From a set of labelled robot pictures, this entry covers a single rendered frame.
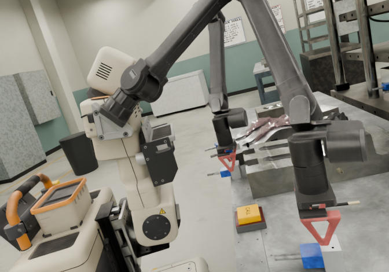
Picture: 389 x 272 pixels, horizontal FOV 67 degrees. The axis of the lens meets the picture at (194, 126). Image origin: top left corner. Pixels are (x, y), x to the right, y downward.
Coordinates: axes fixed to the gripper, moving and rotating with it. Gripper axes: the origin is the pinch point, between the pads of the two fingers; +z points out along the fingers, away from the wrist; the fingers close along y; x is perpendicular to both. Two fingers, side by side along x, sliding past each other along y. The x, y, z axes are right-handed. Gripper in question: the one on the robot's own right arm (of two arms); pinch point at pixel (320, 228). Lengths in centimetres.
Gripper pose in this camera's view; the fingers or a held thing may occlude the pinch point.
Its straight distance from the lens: 66.3
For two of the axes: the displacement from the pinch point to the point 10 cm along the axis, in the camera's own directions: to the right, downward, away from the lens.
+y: 2.3, -2.8, 9.3
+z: 2.5, 9.4, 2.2
